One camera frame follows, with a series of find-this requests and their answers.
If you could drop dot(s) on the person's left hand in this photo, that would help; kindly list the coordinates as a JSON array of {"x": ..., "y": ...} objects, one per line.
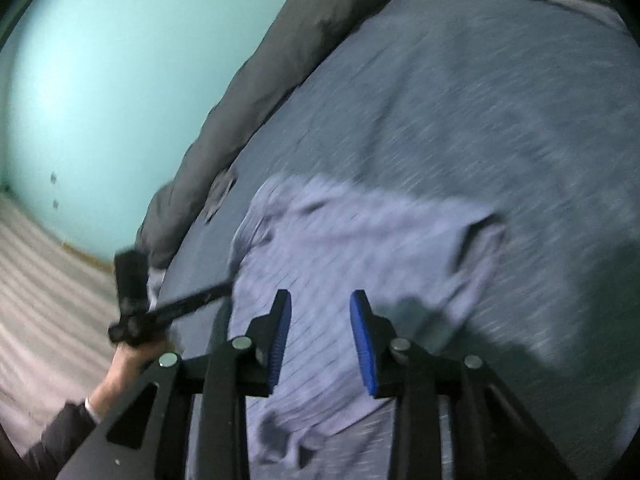
[{"x": 132, "y": 365}]

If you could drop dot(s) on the crumpled blue-grey underwear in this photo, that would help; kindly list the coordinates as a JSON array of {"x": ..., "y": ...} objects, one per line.
[{"x": 220, "y": 195}]

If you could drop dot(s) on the blue checked shorts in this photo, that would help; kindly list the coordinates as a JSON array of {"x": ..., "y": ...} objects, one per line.
[{"x": 350, "y": 240}]

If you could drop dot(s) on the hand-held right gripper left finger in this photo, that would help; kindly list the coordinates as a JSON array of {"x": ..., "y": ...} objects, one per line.
[{"x": 281, "y": 340}]

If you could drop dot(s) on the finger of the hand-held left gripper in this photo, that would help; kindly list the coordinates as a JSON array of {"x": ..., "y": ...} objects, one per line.
[{"x": 200, "y": 296}]

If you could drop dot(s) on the light grey sheet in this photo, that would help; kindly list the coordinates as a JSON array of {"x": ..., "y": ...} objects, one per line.
[{"x": 155, "y": 282}]

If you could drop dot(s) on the wooden trim strip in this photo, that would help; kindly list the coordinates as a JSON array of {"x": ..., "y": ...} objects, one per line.
[{"x": 85, "y": 255}]

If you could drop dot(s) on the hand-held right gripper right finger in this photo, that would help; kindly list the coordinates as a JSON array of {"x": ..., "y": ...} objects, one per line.
[{"x": 362, "y": 345}]

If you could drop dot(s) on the rolled dark grey duvet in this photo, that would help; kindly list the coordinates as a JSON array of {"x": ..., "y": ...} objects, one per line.
[{"x": 280, "y": 85}]

